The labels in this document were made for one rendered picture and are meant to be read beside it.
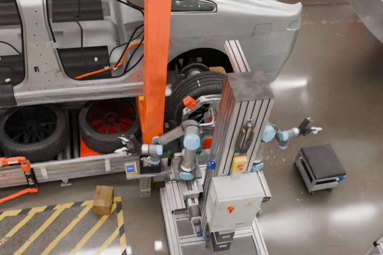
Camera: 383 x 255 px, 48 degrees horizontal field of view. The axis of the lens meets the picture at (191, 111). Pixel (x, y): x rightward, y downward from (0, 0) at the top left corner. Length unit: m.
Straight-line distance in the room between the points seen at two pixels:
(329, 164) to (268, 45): 1.39
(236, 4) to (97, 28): 1.64
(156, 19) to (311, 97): 3.18
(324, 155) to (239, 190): 1.76
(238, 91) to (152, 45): 0.86
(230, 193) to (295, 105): 2.68
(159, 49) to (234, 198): 1.21
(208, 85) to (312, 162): 1.45
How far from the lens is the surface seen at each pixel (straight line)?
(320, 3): 7.57
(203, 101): 3.77
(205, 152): 4.53
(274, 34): 4.16
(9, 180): 4.48
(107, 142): 4.25
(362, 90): 6.16
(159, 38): 3.14
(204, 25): 3.84
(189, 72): 4.31
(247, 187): 3.15
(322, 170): 4.58
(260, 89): 2.66
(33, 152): 4.31
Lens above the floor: 3.84
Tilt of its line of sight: 48 degrees down
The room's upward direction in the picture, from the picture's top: 8 degrees clockwise
